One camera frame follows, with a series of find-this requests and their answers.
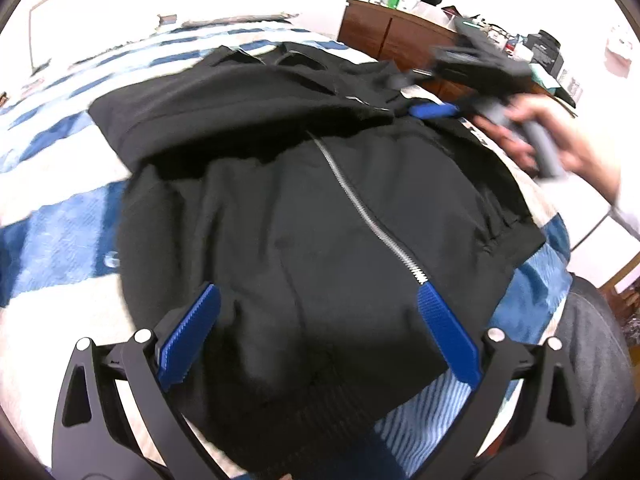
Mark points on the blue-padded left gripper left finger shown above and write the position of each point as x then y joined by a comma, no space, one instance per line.
92,438

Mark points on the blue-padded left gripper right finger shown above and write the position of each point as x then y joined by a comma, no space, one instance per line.
546,437

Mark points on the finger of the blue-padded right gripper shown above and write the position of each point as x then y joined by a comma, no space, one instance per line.
432,110

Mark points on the black zip-up jacket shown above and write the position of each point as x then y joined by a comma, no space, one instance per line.
291,181

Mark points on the person's right hand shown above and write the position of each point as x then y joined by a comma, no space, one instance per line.
575,152

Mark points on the black printer on dresser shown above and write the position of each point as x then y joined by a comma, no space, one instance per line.
546,51

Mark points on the dark wooden dresser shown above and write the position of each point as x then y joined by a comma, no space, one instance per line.
391,35

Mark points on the grey trousers leg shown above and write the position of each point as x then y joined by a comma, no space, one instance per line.
579,315

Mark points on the silver patterned right pillow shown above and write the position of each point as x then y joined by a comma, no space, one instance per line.
239,19

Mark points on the blue checkered bed blanket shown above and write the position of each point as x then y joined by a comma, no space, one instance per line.
60,194

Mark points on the beige wooden headboard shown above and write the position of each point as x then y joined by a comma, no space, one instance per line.
150,5

